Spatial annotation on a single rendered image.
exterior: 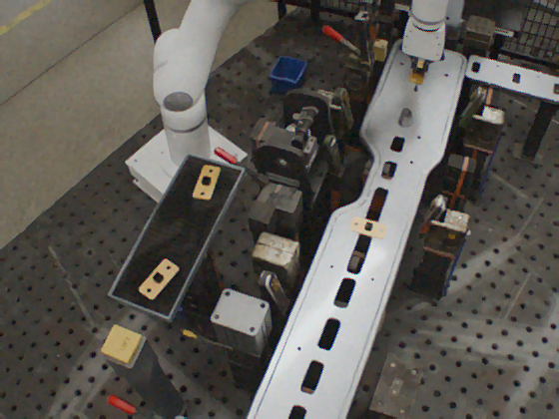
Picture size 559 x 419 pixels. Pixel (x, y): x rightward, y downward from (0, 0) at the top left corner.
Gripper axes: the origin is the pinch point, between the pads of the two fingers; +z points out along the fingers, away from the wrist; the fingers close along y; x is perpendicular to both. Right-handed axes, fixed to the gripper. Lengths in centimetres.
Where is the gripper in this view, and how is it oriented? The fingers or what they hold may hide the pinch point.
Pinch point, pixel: (419, 66)
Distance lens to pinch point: 165.9
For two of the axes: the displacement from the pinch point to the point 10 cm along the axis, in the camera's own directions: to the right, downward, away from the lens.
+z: 0.5, 5.4, 8.4
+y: 9.3, 2.8, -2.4
